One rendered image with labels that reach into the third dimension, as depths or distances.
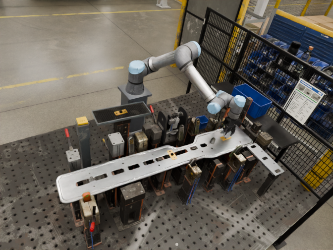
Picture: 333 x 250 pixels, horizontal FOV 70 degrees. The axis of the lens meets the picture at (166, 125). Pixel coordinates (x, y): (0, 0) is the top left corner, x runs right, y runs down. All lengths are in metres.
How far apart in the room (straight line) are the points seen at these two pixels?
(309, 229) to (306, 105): 1.48
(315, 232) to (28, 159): 2.76
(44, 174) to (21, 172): 0.16
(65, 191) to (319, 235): 2.51
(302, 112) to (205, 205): 1.00
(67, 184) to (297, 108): 1.69
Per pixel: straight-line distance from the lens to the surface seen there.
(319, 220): 3.21
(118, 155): 1.56
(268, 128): 2.09
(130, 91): 1.89
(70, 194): 1.42
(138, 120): 2.05
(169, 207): 1.73
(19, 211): 1.80
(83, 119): 1.57
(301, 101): 2.06
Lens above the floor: 2.18
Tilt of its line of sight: 41 degrees down
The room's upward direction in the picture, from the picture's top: 12 degrees clockwise
